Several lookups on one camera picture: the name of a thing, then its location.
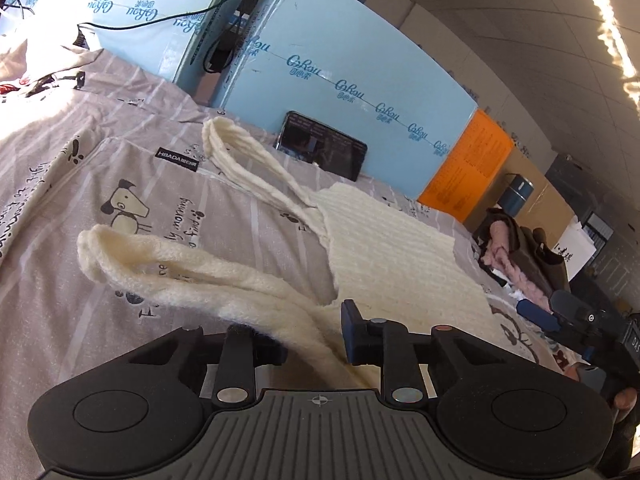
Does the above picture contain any black cable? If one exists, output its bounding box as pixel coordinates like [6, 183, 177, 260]
[75, 0, 253, 33]

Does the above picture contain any white paper sign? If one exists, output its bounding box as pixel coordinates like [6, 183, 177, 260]
[554, 219, 609, 277]

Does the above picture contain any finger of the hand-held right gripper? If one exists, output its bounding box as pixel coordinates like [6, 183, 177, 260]
[516, 288, 609, 334]

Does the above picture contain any black smartphone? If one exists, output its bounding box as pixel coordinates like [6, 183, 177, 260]
[275, 110, 369, 183]

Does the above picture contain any brown cardboard box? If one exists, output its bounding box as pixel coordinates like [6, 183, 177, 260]
[462, 145, 577, 261]

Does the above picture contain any pink knitted garment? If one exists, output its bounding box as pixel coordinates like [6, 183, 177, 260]
[479, 220, 553, 307]

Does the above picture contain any beige cloth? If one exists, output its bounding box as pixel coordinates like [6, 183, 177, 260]
[0, 25, 107, 101]

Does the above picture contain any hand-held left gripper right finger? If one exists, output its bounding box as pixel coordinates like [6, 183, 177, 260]
[341, 298, 489, 407]

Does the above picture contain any grey printed bed sheet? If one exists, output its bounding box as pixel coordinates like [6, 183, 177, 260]
[0, 47, 581, 480]

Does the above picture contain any grey printed cushion cover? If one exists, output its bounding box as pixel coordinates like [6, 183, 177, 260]
[47, 130, 333, 321]

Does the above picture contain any cream knitted strap top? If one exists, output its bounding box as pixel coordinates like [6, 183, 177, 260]
[76, 117, 507, 392]

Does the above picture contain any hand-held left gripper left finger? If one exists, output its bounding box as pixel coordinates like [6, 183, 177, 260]
[127, 324, 289, 409]

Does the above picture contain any person's right forearm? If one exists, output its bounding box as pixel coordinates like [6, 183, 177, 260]
[597, 407, 640, 480]

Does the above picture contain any ceiling light strip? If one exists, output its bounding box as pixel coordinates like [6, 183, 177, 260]
[577, 0, 640, 113]

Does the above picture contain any blue insulated flask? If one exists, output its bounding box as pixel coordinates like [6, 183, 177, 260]
[497, 173, 535, 217]

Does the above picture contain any brown and pink clothes pile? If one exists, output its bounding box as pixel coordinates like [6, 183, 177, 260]
[472, 207, 572, 292]

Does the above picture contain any person's right hand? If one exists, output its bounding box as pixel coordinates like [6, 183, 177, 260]
[562, 364, 638, 425]

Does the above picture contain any large blue foam board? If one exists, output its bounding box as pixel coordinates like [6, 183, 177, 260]
[214, 0, 479, 202]

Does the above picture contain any orange board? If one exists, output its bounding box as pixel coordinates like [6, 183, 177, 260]
[418, 109, 515, 222]

